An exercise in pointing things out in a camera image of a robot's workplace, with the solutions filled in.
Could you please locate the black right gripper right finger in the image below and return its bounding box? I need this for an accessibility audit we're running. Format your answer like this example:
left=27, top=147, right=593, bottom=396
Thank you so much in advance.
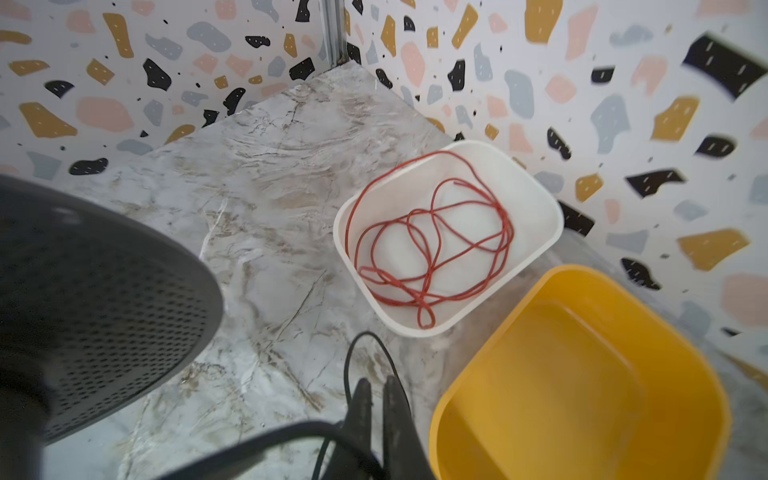
left=383, top=376, right=435, bottom=480

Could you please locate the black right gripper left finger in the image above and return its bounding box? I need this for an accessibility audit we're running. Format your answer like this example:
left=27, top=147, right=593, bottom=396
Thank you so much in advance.
left=321, top=379, right=372, bottom=480

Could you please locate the black cable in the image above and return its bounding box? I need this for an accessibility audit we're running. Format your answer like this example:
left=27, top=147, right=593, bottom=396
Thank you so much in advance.
left=152, top=331, right=415, bottom=480

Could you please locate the grey perforated cable spool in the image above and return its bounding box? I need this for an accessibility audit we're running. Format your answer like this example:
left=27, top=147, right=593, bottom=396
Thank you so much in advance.
left=1, top=176, right=224, bottom=479

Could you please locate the yellow plastic bin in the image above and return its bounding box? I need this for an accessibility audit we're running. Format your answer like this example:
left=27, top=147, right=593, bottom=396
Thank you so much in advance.
left=429, top=265, right=731, bottom=479

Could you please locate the white plastic bin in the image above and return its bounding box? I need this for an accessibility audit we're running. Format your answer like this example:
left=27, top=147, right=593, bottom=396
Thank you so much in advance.
left=333, top=140, right=564, bottom=338

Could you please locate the red cable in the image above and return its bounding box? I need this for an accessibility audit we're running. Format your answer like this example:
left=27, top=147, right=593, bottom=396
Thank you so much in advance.
left=344, top=149, right=516, bottom=331

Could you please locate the aluminium corner rail left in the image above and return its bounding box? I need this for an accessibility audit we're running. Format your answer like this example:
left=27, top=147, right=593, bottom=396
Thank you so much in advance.
left=320, top=0, right=348, bottom=68

